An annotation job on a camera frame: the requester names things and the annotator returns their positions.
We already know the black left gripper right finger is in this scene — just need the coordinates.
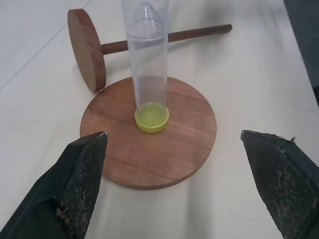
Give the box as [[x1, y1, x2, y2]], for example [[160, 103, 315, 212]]
[[240, 129, 319, 239]]

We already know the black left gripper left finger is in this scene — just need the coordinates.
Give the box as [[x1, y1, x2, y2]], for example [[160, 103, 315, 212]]
[[0, 131, 109, 239]]

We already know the wooden disc with peg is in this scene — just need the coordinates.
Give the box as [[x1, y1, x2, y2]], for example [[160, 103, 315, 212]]
[[67, 9, 233, 93]]

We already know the round wooden base disc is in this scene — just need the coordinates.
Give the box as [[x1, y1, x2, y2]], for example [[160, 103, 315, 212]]
[[80, 76, 217, 190]]

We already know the clear plastic tube yellow cap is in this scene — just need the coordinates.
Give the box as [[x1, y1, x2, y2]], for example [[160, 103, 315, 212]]
[[121, 0, 170, 135]]

